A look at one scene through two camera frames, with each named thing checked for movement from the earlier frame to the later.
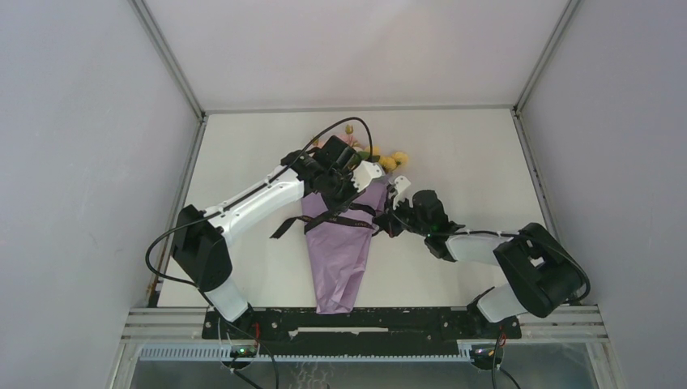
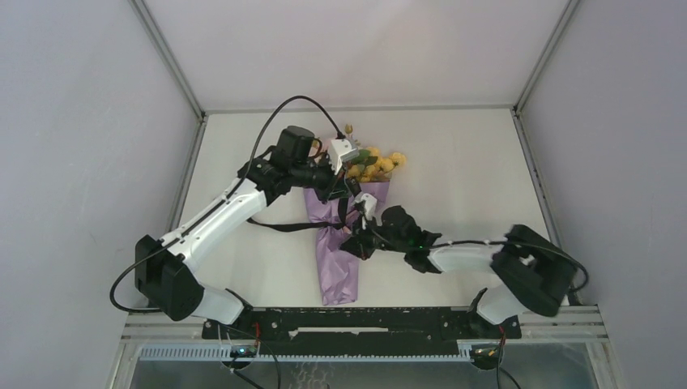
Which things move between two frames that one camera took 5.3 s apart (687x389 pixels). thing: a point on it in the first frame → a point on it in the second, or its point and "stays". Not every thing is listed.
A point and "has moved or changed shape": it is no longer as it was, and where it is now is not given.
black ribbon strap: x=312 y=223 has moved or changed shape
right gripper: x=389 y=224 → x=357 y=243
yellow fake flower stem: x=400 y=158 stays
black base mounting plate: x=448 y=327 stays
